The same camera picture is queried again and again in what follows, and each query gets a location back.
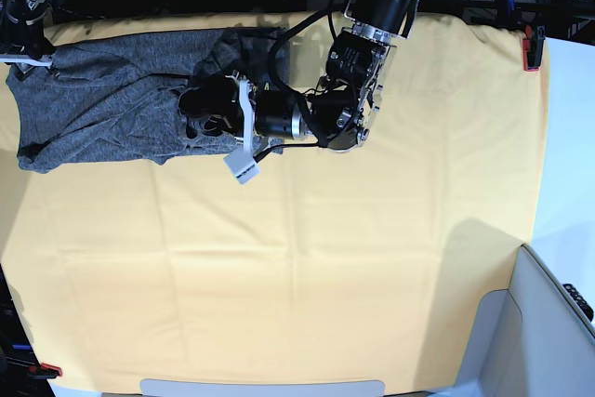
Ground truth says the red black clamp right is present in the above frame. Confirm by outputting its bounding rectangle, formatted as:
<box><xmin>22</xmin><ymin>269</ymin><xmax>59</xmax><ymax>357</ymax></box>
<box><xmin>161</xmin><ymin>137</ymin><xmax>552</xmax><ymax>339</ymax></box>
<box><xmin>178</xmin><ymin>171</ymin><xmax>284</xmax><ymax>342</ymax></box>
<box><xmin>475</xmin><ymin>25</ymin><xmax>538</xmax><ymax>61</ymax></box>
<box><xmin>522</xmin><ymin>25</ymin><xmax>546</xmax><ymax>72</ymax></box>

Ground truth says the yellow table cloth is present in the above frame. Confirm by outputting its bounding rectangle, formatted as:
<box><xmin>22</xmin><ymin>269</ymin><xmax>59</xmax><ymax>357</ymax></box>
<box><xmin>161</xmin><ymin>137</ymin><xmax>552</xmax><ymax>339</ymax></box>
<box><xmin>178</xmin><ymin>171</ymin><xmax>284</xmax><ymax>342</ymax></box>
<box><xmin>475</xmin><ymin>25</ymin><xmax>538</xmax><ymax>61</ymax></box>
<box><xmin>1</xmin><ymin>15</ymin><xmax>550</xmax><ymax>394</ymax></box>

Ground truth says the red black clamp left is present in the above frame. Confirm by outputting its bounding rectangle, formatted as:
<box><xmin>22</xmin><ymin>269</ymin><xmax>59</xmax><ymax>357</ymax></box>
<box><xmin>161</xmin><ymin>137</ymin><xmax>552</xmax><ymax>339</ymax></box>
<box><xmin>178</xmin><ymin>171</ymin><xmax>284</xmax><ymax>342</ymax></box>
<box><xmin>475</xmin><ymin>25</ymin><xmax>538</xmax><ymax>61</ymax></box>
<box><xmin>27</xmin><ymin>364</ymin><xmax>62</xmax><ymax>380</ymax></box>

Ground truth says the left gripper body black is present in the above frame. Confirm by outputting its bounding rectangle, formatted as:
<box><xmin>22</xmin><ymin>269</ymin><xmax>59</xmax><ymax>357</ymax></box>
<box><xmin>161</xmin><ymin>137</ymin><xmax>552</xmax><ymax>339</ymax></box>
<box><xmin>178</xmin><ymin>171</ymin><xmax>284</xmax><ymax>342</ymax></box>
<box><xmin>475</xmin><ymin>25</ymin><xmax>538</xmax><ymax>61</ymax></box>
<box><xmin>248</xmin><ymin>85</ymin><xmax>308</xmax><ymax>140</ymax></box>

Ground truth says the red black clamp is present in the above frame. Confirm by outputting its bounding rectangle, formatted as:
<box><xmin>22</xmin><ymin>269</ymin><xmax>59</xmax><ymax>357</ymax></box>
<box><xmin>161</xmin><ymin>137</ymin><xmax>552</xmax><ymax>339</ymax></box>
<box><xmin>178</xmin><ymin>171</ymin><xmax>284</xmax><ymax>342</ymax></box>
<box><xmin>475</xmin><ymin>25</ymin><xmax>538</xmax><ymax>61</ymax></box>
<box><xmin>27</xmin><ymin>364</ymin><xmax>62</xmax><ymax>380</ymax></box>
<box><xmin>522</xmin><ymin>25</ymin><xmax>546</xmax><ymax>72</ymax></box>

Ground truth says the black remote control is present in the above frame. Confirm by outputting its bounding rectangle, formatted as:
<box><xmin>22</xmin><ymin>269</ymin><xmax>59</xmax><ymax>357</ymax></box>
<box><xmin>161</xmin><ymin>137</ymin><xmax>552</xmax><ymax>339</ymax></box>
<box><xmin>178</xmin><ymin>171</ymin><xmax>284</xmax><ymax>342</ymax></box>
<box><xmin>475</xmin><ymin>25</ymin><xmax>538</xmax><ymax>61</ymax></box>
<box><xmin>562</xmin><ymin>284</ymin><xmax>594</xmax><ymax>323</ymax></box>

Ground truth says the grey plate at edge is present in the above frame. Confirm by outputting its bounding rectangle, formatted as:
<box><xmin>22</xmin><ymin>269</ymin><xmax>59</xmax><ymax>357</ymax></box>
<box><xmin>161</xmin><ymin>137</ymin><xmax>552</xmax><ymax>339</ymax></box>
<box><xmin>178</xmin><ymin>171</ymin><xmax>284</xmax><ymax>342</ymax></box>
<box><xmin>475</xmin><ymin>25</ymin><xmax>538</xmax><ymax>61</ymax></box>
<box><xmin>139</xmin><ymin>378</ymin><xmax>385</xmax><ymax>397</ymax></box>

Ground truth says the grey long-sleeve shirt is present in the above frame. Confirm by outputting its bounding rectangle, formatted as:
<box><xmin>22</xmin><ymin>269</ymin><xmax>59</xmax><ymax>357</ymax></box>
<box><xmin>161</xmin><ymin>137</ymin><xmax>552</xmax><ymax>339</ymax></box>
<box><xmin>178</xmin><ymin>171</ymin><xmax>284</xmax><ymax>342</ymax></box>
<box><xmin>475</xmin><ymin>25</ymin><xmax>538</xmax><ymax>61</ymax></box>
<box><xmin>6</xmin><ymin>27</ymin><xmax>280</xmax><ymax>173</ymax></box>

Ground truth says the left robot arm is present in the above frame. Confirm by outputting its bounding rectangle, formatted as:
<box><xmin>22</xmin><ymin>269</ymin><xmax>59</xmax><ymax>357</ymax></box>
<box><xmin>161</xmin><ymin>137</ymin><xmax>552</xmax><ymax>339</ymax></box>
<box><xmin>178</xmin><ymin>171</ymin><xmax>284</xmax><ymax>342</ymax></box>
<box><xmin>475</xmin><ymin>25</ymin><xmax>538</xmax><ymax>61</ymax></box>
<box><xmin>179</xmin><ymin>0</ymin><xmax>420</xmax><ymax>162</ymax></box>

